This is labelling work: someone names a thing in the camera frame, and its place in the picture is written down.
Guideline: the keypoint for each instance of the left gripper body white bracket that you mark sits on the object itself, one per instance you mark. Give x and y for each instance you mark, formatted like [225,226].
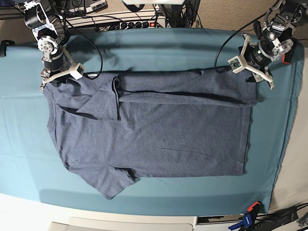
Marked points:
[255,58]

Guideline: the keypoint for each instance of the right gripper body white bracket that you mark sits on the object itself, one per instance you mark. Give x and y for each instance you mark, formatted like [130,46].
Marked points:
[57,64]

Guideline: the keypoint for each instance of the blue-grey heathered T-shirt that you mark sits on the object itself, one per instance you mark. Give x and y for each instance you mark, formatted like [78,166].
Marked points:
[126,125]

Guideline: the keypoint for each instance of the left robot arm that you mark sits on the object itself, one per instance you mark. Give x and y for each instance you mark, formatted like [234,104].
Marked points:
[275,41]

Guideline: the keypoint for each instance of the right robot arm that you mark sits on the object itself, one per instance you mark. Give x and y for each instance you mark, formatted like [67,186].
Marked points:
[51,34]

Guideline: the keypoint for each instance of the orange black clamp top right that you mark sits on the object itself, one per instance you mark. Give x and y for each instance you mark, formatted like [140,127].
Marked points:
[287,57]

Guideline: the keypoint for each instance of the black clamp left edge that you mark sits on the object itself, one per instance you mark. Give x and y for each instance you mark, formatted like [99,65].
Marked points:
[3,47]

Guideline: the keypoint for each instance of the teal table cloth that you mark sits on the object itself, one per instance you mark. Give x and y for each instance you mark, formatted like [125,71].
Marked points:
[30,167]

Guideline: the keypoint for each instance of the white power strip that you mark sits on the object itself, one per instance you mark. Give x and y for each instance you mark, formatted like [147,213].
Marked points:
[110,23]

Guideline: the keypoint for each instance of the orange blue clamp bottom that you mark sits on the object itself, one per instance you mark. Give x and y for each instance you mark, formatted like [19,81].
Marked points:
[248,219]

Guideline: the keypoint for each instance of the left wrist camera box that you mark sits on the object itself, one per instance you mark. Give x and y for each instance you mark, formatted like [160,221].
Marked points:
[236,64]

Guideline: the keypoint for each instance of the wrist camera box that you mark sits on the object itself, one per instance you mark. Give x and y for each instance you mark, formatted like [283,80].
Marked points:
[236,64]
[77,71]

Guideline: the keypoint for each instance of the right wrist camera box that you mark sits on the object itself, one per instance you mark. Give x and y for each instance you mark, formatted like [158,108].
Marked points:
[77,71]

